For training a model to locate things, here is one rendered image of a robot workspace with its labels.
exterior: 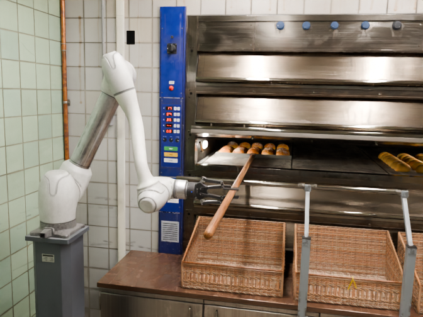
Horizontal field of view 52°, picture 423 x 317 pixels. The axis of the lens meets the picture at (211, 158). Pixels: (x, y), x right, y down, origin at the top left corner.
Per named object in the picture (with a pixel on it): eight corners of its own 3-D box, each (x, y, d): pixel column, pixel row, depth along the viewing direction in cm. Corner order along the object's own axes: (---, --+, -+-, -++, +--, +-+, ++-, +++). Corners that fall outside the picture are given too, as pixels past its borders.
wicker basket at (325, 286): (291, 265, 272) (293, 222, 267) (385, 273, 262) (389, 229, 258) (291, 300, 224) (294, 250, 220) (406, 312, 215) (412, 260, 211)
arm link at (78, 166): (39, 200, 204) (53, 190, 225) (72, 214, 206) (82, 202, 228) (109, 51, 196) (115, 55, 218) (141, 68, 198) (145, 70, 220)
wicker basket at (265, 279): (197, 255, 282) (197, 214, 278) (284, 263, 273) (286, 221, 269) (179, 288, 235) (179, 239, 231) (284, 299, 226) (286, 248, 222)
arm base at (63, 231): (22, 238, 185) (22, 226, 184) (50, 223, 207) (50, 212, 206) (62, 241, 182) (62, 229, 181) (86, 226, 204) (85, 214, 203)
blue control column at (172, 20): (211, 240, 483) (216, 43, 450) (225, 241, 480) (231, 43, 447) (157, 333, 296) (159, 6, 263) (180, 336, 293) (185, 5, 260)
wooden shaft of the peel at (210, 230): (211, 240, 137) (212, 231, 136) (203, 239, 137) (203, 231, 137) (253, 159, 303) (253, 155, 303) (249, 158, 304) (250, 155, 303)
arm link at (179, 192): (177, 196, 205) (190, 197, 204) (172, 200, 196) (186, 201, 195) (178, 177, 203) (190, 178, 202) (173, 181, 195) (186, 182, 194)
